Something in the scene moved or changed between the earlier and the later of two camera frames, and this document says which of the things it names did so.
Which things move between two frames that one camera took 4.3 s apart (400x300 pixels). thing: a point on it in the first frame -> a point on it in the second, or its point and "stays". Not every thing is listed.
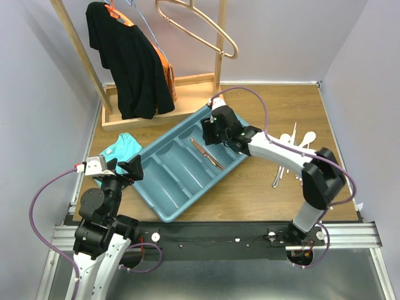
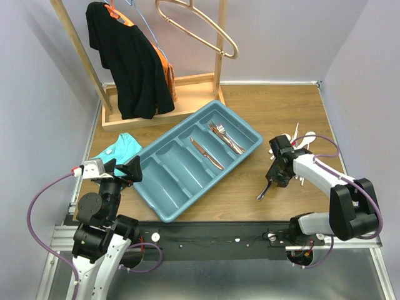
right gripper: [207, 126] -> [282, 180]
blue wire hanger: [152, 34] stays
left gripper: [134, 169] stays
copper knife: [210, 158] stays
